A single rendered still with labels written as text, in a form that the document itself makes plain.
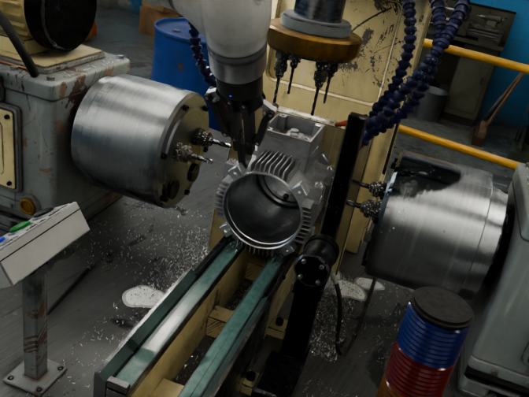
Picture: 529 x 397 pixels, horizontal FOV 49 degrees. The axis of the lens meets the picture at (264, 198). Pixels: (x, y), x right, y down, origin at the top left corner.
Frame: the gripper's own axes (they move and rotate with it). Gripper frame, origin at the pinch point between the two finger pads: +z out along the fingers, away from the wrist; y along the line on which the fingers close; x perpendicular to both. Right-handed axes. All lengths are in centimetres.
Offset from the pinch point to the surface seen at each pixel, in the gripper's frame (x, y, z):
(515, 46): -424, -90, 287
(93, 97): -1.5, 33.0, -0.9
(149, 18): -391, 293, 333
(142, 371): 44.0, -2.7, -2.8
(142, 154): 6.2, 18.3, 1.9
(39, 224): 33.8, 15.8, -15.9
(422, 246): 6.9, -35.3, 2.8
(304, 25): -16.3, -5.3, -17.6
